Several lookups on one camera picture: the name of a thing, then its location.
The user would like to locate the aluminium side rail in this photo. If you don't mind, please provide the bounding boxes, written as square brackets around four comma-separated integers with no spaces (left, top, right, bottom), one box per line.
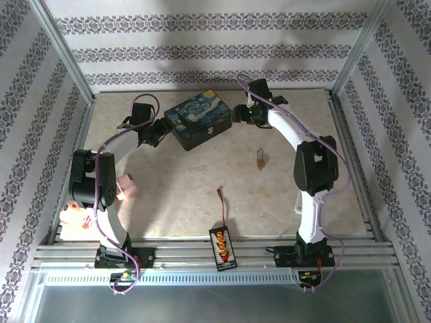
[326,90,388,242]

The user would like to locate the black wire terminal block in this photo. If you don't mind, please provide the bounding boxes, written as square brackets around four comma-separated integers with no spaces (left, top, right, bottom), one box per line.
[298,270,324,287]

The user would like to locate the red black connector cable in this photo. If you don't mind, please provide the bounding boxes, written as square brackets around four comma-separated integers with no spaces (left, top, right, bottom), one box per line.
[217,188,228,229]

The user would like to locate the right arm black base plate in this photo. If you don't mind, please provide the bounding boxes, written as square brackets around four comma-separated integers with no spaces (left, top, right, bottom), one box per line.
[274,244,336,268]

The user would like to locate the white slotted cable duct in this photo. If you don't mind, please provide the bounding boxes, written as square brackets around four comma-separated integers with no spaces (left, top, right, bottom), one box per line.
[43,271,302,287]

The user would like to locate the pink ribbed box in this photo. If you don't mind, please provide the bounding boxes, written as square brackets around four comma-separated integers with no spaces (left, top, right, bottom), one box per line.
[116,174,141,202]

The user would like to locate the aluminium frame post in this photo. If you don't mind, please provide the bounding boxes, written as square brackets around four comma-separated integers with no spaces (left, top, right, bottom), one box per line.
[30,0,96,105]
[329,0,395,98]

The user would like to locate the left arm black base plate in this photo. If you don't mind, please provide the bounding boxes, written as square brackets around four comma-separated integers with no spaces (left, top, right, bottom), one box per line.
[94,247,156,269]

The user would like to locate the starry night painted box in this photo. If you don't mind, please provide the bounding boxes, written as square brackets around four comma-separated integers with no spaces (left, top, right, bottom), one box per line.
[164,89,233,152]

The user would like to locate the aluminium front rails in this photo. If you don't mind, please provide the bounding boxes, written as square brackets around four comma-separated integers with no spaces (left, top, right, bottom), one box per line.
[32,237,400,270]

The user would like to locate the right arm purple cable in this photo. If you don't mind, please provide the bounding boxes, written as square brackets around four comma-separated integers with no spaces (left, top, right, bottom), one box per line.
[236,74,353,293]

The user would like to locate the grey metal sheet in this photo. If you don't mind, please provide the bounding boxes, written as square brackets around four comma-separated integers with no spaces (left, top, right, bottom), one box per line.
[32,284,405,323]

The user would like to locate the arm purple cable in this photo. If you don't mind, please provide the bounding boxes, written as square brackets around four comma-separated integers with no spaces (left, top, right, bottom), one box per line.
[236,74,353,293]
[94,93,160,295]

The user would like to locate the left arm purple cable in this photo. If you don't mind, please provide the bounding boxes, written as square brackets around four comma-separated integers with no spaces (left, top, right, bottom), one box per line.
[94,93,160,295]

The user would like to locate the colourful wire terminal block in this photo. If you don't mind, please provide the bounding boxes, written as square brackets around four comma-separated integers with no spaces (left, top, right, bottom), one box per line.
[110,271,139,283]

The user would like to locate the black parallel charging board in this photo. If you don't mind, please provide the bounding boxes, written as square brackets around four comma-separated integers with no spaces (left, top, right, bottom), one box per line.
[208,227,238,272]

